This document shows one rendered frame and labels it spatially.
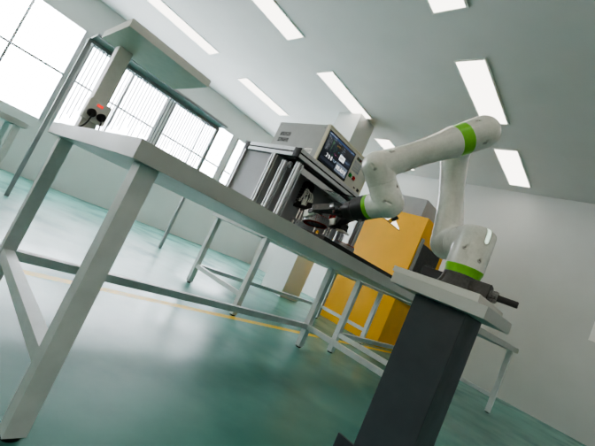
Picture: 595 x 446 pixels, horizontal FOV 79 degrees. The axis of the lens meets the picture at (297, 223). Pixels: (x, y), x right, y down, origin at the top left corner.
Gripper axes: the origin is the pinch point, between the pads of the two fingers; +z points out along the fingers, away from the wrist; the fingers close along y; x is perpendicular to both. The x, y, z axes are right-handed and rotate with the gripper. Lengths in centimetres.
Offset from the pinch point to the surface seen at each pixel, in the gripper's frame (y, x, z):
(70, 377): -61, -74, 37
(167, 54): -70, 48, 27
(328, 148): 10.2, 44.0, 11.3
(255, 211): -40.6, -16.9, -16.3
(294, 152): -8.3, 31.9, 13.4
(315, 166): 5.0, 30.9, 12.2
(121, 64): -81, 50, 53
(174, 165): -69, -17, -21
